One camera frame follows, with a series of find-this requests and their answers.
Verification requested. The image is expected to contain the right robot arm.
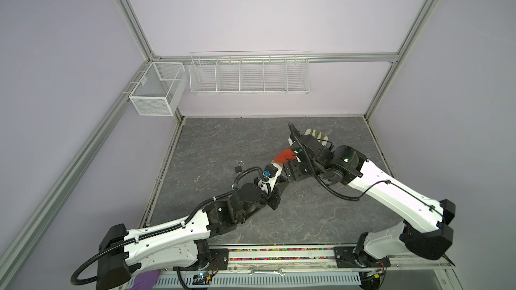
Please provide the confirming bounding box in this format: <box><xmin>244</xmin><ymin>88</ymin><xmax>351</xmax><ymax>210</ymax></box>
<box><xmin>285</xmin><ymin>130</ymin><xmax>456</xmax><ymax>267</ymax></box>

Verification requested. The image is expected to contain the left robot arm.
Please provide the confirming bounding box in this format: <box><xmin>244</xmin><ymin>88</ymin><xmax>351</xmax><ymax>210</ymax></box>
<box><xmin>71</xmin><ymin>183</ymin><xmax>285</xmax><ymax>289</ymax></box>

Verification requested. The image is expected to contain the beige cloth glove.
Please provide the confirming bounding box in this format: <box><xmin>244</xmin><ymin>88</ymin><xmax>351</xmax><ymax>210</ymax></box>
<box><xmin>304</xmin><ymin>128</ymin><xmax>329</xmax><ymax>142</ymax></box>

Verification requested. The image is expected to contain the red rubber glove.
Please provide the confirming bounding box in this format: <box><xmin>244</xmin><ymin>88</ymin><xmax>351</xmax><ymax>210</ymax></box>
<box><xmin>273</xmin><ymin>148</ymin><xmax>297</xmax><ymax>165</ymax></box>

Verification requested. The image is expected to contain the silver wrench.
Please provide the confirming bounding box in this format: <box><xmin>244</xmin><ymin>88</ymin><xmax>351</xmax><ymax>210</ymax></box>
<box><xmin>249</xmin><ymin>268</ymin><xmax>286</xmax><ymax>277</ymax></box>

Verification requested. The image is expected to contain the purple cloth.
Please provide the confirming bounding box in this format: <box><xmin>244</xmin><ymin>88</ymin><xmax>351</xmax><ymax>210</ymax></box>
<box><xmin>130</xmin><ymin>270</ymin><xmax>161</xmax><ymax>290</ymax></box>

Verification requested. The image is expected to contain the white mesh box basket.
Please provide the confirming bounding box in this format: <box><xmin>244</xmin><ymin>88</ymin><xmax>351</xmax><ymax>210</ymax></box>
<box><xmin>129</xmin><ymin>62</ymin><xmax>188</xmax><ymax>116</ymax></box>

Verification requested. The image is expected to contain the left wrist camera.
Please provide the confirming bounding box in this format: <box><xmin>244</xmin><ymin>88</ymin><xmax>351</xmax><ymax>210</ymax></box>
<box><xmin>259</xmin><ymin>162</ymin><xmax>283</xmax><ymax>195</ymax></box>

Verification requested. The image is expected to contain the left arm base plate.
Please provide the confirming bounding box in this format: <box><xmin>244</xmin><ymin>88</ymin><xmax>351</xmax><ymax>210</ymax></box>
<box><xmin>180</xmin><ymin>248</ymin><xmax>229</xmax><ymax>271</ymax></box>

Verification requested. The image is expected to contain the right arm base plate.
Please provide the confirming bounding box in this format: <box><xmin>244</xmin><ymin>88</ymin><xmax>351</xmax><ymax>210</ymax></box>
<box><xmin>333</xmin><ymin>246</ymin><xmax>391</xmax><ymax>269</ymax></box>

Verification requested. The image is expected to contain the white slotted cable duct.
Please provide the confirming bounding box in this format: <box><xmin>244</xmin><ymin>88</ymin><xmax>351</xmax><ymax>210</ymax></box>
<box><xmin>152</xmin><ymin>271</ymin><xmax>362</xmax><ymax>289</ymax></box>

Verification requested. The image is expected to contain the white wire shelf basket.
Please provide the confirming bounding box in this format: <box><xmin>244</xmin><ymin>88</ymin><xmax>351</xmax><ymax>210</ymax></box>
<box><xmin>189</xmin><ymin>50</ymin><xmax>311</xmax><ymax>95</ymax></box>

